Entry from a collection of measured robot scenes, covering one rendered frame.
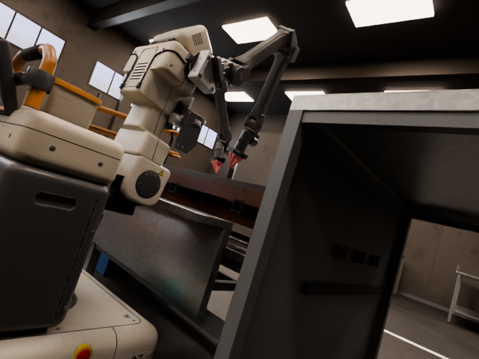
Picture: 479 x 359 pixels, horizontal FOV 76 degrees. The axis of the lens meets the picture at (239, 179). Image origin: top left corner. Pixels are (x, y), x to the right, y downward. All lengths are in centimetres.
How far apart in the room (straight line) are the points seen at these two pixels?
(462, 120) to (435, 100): 6
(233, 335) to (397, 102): 61
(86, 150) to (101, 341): 54
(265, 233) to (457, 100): 45
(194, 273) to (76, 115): 72
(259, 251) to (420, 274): 833
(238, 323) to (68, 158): 56
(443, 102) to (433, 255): 836
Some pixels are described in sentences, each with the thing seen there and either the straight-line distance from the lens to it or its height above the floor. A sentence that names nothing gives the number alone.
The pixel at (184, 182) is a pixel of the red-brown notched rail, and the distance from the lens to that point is 151.
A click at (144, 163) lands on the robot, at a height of 79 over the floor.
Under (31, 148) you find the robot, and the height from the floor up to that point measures 72.
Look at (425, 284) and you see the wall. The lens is 897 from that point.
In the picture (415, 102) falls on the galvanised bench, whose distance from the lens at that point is 69.
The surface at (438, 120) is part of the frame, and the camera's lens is 67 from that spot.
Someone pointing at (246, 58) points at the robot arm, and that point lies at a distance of 130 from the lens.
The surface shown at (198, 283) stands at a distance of 128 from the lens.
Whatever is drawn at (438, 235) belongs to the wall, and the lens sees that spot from 901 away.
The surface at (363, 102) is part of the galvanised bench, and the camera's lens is 72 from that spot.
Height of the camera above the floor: 73
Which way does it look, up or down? 6 degrees up
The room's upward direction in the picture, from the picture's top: 18 degrees clockwise
